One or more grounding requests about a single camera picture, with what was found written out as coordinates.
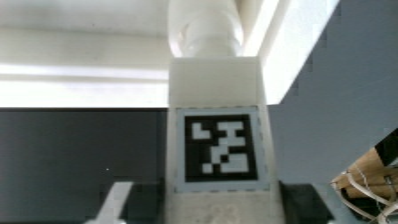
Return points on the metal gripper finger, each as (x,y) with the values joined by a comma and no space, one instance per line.
(109,214)

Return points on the white leg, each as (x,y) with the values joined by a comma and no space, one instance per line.
(223,189)

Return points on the white obstacle bar right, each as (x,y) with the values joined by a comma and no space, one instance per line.
(86,48)

